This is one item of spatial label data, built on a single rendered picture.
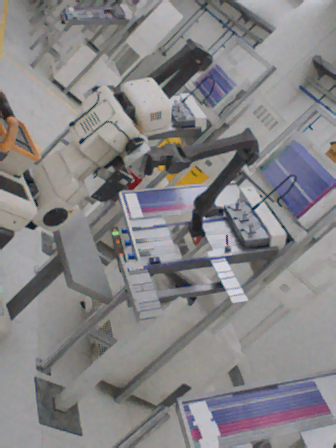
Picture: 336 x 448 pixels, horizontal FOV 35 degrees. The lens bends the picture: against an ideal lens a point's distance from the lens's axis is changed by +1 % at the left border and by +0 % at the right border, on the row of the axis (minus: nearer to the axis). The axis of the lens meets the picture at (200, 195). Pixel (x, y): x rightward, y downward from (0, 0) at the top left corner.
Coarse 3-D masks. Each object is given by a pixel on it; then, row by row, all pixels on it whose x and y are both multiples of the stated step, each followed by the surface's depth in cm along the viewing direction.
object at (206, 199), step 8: (240, 152) 233; (256, 152) 229; (232, 160) 235; (240, 160) 232; (248, 160) 229; (256, 160) 231; (224, 168) 239; (232, 168) 235; (240, 168) 237; (224, 176) 239; (232, 176) 239; (216, 184) 242; (224, 184) 242; (208, 192) 245; (216, 192) 244; (200, 200) 250; (208, 200) 246; (200, 208) 249; (208, 208) 251
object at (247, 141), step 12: (168, 144) 212; (180, 144) 215; (204, 144) 216; (216, 144) 217; (228, 144) 219; (240, 144) 221; (252, 144) 223; (180, 156) 209; (192, 156) 212; (204, 156) 217; (168, 168) 208; (180, 168) 211
